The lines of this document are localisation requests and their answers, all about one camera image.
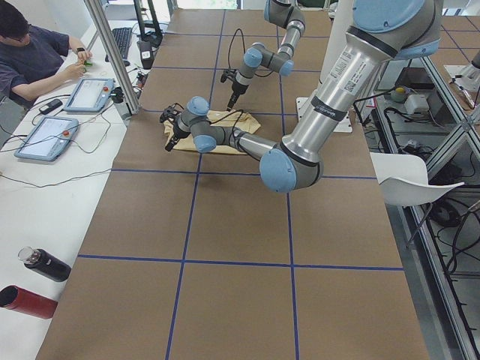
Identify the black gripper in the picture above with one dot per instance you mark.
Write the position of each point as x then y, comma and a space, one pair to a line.
175, 136
236, 89

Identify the cream long-sleeve graphic shirt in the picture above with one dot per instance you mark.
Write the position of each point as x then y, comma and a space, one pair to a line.
244, 121

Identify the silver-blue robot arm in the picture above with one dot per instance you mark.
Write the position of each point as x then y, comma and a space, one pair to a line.
283, 14
377, 32

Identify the far teach pendant tablet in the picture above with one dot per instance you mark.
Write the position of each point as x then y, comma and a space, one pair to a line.
89, 96

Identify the teach pendant tablet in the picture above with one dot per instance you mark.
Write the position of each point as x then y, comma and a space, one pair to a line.
49, 138
89, 96

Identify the near teach pendant tablet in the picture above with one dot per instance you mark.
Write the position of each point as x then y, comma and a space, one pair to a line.
49, 138

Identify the black keyboard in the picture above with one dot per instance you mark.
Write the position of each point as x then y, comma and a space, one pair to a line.
122, 37

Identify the black phone on table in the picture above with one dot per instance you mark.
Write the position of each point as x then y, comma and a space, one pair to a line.
50, 106

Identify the person in navy shirt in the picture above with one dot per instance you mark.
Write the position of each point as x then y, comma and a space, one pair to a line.
35, 61

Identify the black water bottle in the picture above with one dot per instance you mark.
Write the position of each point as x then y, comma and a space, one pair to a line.
43, 263

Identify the white moulded chair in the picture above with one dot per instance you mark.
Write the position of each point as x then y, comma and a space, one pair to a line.
403, 179

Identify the red water bottle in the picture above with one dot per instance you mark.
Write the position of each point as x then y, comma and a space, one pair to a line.
26, 302

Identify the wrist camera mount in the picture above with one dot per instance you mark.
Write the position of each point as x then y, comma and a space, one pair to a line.
169, 113
228, 74

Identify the aluminium frame post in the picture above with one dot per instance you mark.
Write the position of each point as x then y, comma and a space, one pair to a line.
131, 103

